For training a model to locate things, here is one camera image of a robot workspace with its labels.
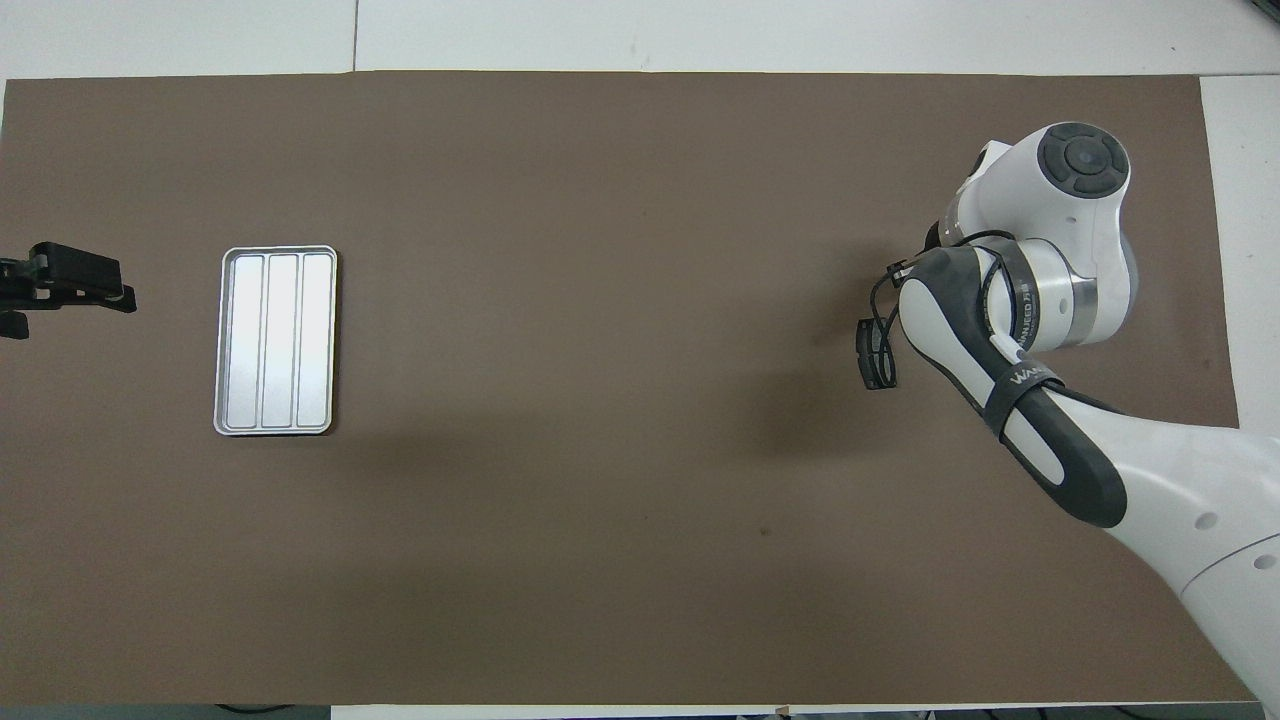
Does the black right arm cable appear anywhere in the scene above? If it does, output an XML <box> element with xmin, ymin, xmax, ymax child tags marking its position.
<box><xmin>868</xmin><ymin>228</ymin><xmax>1011</xmax><ymax>386</ymax></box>

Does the silver metal tray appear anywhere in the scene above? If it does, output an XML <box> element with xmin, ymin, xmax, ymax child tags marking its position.
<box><xmin>212</xmin><ymin>244</ymin><xmax>340</xmax><ymax>438</ymax></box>

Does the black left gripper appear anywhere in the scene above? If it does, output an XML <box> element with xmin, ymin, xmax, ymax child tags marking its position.
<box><xmin>0</xmin><ymin>242</ymin><xmax>138</xmax><ymax>341</ymax></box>

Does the rectangular dark brake pad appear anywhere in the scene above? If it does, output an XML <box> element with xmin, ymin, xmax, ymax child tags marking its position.
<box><xmin>855</xmin><ymin>317</ymin><xmax>900</xmax><ymax>392</ymax></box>

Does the brown table mat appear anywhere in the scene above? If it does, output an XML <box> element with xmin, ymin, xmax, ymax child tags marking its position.
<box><xmin>0</xmin><ymin>70</ymin><xmax>1241</xmax><ymax>706</ymax></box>

